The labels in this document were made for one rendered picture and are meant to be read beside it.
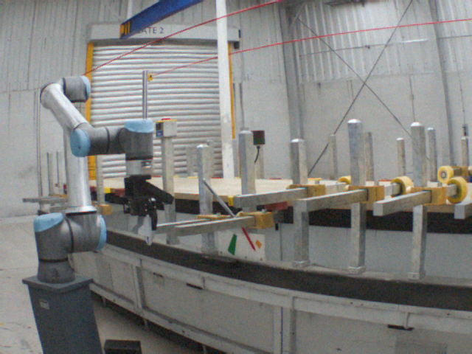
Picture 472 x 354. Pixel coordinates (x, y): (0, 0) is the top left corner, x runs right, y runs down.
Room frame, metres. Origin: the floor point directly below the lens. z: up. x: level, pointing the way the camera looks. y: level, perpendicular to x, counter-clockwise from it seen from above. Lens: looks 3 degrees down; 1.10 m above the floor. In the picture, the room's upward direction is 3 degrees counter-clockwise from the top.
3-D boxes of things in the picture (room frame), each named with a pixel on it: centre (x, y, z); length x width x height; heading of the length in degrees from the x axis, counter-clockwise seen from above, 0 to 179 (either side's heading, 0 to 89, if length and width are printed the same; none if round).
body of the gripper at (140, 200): (1.66, 0.29, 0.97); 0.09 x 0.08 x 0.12; 130
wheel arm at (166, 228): (2.10, 0.15, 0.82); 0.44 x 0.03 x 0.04; 129
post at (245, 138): (1.98, -0.04, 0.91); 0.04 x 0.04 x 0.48; 39
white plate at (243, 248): (1.99, 0.00, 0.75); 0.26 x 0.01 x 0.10; 39
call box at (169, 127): (2.37, 0.28, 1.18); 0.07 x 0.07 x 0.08; 39
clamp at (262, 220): (1.96, -0.06, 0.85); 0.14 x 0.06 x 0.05; 39
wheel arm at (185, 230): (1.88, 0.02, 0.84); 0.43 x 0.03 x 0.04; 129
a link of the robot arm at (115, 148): (1.75, 0.36, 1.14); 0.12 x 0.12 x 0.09; 38
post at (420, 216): (1.40, -0.51, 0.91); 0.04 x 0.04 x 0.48; 39
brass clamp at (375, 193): (1.57, -0.37, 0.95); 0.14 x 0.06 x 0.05; 39
